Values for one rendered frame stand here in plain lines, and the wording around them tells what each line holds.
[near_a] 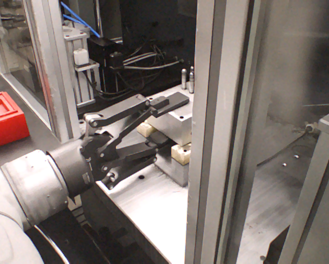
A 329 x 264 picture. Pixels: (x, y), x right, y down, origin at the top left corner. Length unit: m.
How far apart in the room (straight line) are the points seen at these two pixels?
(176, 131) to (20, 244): 0.29
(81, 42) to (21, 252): 0.50
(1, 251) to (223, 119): 0.20
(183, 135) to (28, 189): 0.23
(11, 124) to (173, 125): 0.34
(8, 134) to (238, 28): 0.56
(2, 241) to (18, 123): 0.42
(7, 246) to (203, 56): 0.21
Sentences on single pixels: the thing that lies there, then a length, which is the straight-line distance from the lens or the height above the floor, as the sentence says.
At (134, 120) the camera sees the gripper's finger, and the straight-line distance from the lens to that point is 0.47.
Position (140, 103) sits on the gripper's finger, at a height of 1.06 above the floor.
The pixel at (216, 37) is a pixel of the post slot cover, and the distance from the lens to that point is 0.23.
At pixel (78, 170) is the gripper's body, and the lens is 0.43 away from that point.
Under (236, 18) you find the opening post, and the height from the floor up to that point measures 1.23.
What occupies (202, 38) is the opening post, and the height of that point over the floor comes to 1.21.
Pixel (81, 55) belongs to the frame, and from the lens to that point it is 0.69.
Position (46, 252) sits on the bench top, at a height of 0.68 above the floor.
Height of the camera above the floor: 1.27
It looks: 33 degrees down
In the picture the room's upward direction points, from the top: straight up
